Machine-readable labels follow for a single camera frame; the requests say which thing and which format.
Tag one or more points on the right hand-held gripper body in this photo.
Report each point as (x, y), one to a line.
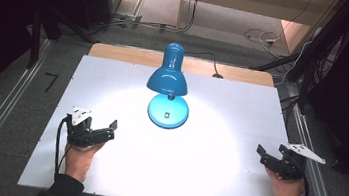
(292, 161)

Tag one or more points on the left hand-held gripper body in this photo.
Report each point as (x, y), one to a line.
(81, 133)

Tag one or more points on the blue desk lamp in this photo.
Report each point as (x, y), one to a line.
(168, 80)

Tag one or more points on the person's left hand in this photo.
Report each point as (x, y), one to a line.
(79, 162)

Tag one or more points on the person's right hand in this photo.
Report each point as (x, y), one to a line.
(285, 189)

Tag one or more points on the white board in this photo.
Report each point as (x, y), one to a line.
(220, 117)

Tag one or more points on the wooden table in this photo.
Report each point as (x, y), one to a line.
(127, 54)

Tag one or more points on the black metal stand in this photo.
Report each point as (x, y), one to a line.
(315, 51)
(37, 37)

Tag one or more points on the grey power strip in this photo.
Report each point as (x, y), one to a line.
(127, 16)

